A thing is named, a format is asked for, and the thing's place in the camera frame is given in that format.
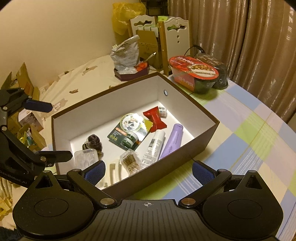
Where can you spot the white wooden chair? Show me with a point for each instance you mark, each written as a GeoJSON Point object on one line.
{"type": "Point", "coordinates": [143, 23]}
{"type": "Point", "coordinates": [175, 39]}

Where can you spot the glass kettle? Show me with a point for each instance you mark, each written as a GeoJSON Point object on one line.
{"type": "Point", "coordinates": [193, 50]}

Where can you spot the metal spoon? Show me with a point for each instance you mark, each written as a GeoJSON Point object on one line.
{"type": "Point", "coordinates": [149, 57]}

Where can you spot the checkered tablecloth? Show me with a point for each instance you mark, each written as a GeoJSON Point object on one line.
{"type": "Point", "coordinates": [226, 129]}

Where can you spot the red lid noodle bowl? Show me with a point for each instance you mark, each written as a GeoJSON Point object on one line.
{"type": "Point", "coordinates": [193, 74]}

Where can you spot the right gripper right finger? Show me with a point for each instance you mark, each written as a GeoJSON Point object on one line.
{"type": "Point", "coordinates": [209, 177]}

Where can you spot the brown cardboard carton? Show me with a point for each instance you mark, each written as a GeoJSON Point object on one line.
{"type": "Point", "coordinates": [148, 44]}

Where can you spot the purple cosmetic tube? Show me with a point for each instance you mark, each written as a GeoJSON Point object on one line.
{"type": "Point", "coordinates": [174, 141]}

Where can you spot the red snack packet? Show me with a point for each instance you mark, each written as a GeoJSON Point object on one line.
{"type": "Point", "coordinates": [153, 115]}

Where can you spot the yellow plastic bag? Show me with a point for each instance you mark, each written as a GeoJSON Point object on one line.
{"type": "Point", "coordinates": [123, 12]}

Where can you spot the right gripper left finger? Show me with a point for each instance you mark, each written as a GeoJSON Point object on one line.
{"type": "Point", "coordinates": [89, 176]}

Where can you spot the brown cardboard storage box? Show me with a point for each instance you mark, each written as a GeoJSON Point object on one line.
{"type": "Point", "coordinates": [117, 115]}

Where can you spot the small white bottle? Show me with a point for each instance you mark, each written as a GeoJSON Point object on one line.
{"type": "Point", "coordinates": [162, 112]}

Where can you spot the clear floss pick box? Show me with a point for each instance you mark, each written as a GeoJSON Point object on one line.
{"type": "Point", "coordinates": [85, 158]}

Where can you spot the dark sock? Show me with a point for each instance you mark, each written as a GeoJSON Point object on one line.
{"type": "Point", "coordinates": [93, 142]}

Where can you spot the green mentholatum blister card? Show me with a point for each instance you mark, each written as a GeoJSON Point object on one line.
{"type": "Point", "coordinates": [130, 131]}

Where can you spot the beige curtain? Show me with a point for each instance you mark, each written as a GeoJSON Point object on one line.
{"type": "Point", "coordinates": [254, 39]}

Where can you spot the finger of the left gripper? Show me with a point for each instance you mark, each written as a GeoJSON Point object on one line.
{"type": "Point", "coordinates": [49, 158]}
{"type": "Point", "coordinates": [36, 105]}

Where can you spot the white cream tube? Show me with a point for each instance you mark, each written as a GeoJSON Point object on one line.
{"type": "Point", "coordinates": [154, 149]}

